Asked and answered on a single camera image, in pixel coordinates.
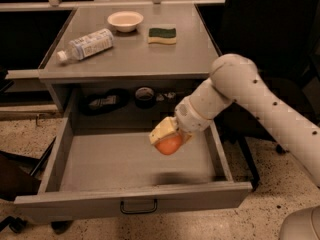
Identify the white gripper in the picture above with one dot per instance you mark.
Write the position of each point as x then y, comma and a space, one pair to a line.
190, 116

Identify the orange fruit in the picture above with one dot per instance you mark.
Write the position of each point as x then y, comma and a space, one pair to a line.
169, 145

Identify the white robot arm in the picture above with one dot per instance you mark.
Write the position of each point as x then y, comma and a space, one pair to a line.
235, 79

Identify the open grey top drawer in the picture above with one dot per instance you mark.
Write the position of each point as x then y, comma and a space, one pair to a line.
88, 175

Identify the small crumpled wrappers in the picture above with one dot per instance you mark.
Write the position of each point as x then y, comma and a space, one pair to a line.
167, 96

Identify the black tape roll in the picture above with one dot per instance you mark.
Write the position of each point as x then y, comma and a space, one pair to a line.
144, 97

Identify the grey metal cabinet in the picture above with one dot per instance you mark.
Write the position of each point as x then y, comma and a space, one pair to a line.
131, 63

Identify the green and yellow sponge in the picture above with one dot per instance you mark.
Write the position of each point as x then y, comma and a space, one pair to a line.
162, 36

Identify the white ceramic bowl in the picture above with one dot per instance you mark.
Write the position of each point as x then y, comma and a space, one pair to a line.
125, 21

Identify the clear plastic water bottle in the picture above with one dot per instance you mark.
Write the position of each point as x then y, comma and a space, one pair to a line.
86, 46

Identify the black office chair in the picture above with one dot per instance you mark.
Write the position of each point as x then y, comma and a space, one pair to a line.
274, 34

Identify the dark chair base at left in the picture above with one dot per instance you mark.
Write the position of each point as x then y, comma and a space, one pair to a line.
14, 181

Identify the black drawer handle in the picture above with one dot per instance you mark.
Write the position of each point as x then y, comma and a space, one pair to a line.
137, 207

